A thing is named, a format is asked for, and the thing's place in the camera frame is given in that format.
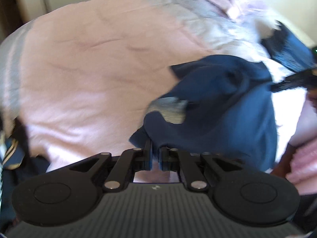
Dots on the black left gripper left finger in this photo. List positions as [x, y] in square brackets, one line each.
[147, 155]

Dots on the striped navy clothes pile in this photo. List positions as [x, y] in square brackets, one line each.
[17, 165]

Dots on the pink quilted bedspread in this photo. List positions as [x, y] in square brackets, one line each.
[82, 78]

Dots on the dark blue striped garment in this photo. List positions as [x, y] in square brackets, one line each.
[285, 48]

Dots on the person's hand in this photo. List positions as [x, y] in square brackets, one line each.
[312, 101]

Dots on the navy blue garment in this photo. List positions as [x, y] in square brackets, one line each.
[227, 109]

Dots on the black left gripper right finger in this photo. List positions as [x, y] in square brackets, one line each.
[164, 160]

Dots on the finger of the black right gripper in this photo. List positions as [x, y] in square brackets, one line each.
[304, 79]

